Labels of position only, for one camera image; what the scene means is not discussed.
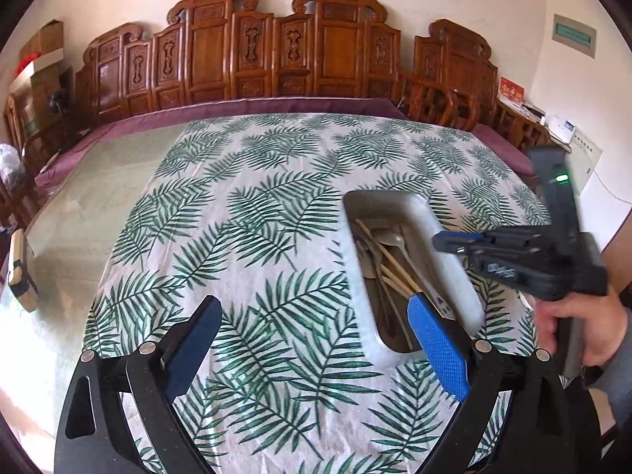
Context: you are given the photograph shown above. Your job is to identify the stainless steel fork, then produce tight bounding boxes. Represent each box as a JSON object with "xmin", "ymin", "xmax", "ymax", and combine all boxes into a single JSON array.
[{"xmin": 355, "ymin": 237, "xmax": 394, "ymax": 334}]

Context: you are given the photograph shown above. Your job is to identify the stainless steel spoon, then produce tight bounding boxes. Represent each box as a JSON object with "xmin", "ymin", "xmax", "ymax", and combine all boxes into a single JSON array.
[{"xmin": 372, "ymin": 227, "xmax": 444, "ymax": 309}]

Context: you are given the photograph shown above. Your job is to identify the carved wooden armchair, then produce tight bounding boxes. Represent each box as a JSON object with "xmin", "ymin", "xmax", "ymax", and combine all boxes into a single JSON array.
[{"xmin": 399, "ymin": 18, "xmax": 551, "ymax": 152}]

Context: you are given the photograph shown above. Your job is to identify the small wooden block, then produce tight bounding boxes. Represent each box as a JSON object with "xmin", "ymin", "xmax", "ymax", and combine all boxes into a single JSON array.
[{"xmin": 6, "ymin": 229, "xmax": 40, "ymax": 312}]

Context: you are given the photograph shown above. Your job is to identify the white blue device box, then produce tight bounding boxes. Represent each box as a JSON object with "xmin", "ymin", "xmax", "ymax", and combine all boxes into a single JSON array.
[{"xmin": 546, "ymin": 115, "xmax": 576, "ymax": 146}]

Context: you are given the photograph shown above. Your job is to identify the dark brown wooden chopstick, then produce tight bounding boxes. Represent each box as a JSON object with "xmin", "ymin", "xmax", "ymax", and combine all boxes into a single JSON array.
[{"xmin": 353, "ymin": 218, "xmax": 421, "ymax": 298}]

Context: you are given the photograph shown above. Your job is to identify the white plastic bag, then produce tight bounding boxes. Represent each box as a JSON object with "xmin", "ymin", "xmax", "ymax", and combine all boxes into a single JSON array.
[{"xmin": 0, "ymin": 143, "xmax": 27, "ymax": 194}]

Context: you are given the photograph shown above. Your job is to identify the wooden chair at left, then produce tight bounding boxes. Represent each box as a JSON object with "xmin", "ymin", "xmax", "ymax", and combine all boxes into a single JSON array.
[{"xmin": 1, "ymin": 95, "xmax": 41, "ymax": 229}]

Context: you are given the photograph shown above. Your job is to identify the palm leaf print tablecloth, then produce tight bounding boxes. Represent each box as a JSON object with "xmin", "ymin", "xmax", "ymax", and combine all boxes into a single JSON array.
[{"xmin": 84, "ymin": 113, "xmax": 547, "ymax": 473}]

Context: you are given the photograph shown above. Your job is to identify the person's right hand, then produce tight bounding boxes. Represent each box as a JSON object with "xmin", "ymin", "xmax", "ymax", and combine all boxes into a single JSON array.
[{"xmin": 534, "ymin": 286, "xmax": 629, "ymax": 366}]

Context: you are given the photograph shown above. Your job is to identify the carved wooden long bench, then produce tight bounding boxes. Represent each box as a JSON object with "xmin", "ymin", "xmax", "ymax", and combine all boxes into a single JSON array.
[{"xmin": 73, "ymin": 0, "xmax": 401, "ymax": 125}]

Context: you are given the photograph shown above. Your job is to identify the red decorated box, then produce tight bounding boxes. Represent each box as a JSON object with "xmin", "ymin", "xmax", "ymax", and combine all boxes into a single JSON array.
[{"xmin": 498, "ymin": 76, "xmax": 525, "ymax": 108}]

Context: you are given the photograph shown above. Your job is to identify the grey rectangular utensil tray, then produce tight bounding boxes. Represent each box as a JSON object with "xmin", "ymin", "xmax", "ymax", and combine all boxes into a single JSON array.
[{"xmin": 339, "ymin": 190, "xmax": 484, "ymax": 368}]

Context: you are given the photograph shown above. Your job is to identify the white wall panel box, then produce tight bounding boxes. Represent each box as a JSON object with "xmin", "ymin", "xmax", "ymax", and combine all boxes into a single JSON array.
[{"xmin": 567, "ymin": 127, "xmax": 602, "ymax": 196}]

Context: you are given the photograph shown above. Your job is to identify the green wall sign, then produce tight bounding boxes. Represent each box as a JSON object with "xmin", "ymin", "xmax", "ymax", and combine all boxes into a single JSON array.
[{"xmin": 552, "ymin": 14, "xmax": 597, "ymax": 58}]

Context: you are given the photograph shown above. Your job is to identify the stacked cardboard boxes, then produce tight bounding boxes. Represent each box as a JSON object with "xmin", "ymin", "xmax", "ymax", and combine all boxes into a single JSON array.
[{"xmin": 9, "ymin": 19, "xmax": 64, "ymax": 135}]

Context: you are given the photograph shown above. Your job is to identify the purple armchair cushion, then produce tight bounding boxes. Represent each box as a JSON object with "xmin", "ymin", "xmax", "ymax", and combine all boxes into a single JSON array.
[{"xmin": 471, "ymin": 123, "xmax": 536, "ymax": 177}]

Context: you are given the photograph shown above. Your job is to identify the purple bench cushion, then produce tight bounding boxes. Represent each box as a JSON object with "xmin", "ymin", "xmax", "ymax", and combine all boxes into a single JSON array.
[{"xmin": 34, "ymin": 96, "xmax": 408, "ymax": 194}]

